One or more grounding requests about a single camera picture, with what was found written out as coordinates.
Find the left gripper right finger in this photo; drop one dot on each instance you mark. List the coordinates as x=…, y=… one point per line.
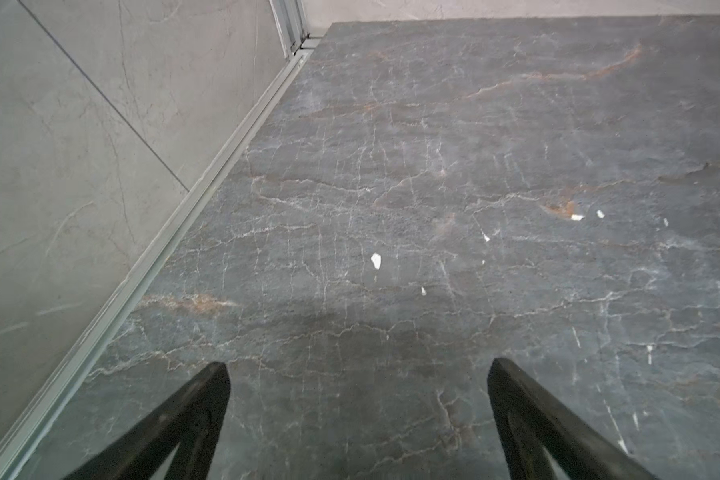
x=535, y=427

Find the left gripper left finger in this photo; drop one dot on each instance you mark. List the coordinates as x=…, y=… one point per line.
x=186, y=428

